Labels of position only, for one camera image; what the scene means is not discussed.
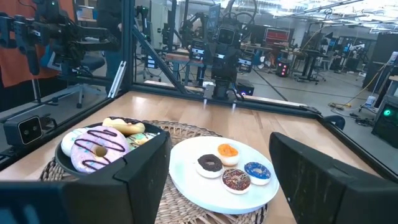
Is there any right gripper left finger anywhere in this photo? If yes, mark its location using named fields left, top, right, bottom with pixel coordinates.
left=0, top=130, right=172, bottom=224

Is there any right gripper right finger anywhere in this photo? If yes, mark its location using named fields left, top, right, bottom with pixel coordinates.
left=269, top=132, right=398, bottom=224

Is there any large green drizzled donut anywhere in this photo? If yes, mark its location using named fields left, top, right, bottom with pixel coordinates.
left=125, top=132, right=158, bottom=152

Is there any small blue sprinkled donut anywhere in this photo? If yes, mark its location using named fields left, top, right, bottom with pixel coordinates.
left=243, top=161, right=272, bottom=186

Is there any large chocolate glazed donut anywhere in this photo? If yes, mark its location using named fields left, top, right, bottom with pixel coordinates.
left=102, top=116, right=146, bottom=136

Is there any small plain chocolate donut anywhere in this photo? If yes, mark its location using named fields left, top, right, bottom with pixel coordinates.
left=195, top=153, right=224, bottom=179

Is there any large pink drizzled donut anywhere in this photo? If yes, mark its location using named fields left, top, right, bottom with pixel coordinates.
left=70, top=125, right=131, bottom=174

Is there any small chocolate sprinkled donut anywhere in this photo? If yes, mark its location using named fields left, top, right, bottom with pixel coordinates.
left=221, top=168, right=252, bottom=195

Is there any small orange iced donut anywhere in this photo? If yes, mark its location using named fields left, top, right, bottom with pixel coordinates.
left=216, top=143, right=241, bottom=167

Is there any large white iced donut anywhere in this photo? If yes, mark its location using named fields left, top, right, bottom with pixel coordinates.
left=60, top=127, right=91, bottom=157

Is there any black computer tower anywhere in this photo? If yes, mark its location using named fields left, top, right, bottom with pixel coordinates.
left=236, top=79, right=255, bottom=96

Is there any wooden workbench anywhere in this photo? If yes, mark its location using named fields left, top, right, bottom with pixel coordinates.
left=164, top=51, right=206, bottom=86

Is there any blue computer monitor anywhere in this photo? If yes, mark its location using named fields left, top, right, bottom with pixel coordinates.
left=207, top=3, right=221, bottom=32

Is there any white round plate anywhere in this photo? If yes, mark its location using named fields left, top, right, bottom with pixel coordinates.
left=169, top=136, right=280, bottom=215

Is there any dark round plate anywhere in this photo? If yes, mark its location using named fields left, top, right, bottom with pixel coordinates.
left=55, top=120, right=171, bottom=179

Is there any red screen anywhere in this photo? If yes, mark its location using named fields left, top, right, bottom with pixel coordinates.
left=264, top=27, right=295, bottom=44

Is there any round woven placemat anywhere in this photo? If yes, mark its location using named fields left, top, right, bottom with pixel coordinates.
left=39, top=119, right=269, bottom=224

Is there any black standing desk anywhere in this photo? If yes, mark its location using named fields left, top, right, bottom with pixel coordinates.
left=294, top=48, right=327, bottom=85

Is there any green lit computer tower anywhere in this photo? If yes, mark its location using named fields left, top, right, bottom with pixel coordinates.
left=372, top=102, right=398, bottom=149

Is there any office chair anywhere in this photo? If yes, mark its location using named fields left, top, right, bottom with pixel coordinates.
left=40, top=46, right=106, bottom=110

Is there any cardboard box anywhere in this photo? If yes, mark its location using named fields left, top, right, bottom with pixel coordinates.
left=76, top=5, right=94, bottom=19

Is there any black cabinet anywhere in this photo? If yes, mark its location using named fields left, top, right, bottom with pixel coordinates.
left=362, top=32, right=398, bottom=94

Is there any orange panel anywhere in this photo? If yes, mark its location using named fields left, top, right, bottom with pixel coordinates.
left=0, top=0, right=75, bottom=88

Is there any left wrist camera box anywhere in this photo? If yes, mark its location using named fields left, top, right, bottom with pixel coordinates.
left=216, top=27, right=236, bottom=46

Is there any black aluminium table frame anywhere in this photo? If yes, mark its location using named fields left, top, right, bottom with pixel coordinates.
left=0, top=0, right=398, bottom=184

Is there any silver frame bracket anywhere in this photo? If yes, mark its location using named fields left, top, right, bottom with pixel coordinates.
left=107, top=60, right=127, bottom=99

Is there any grey table-level camera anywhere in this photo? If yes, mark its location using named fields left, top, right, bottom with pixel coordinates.
left=2, top=114, right=44, bottom=147

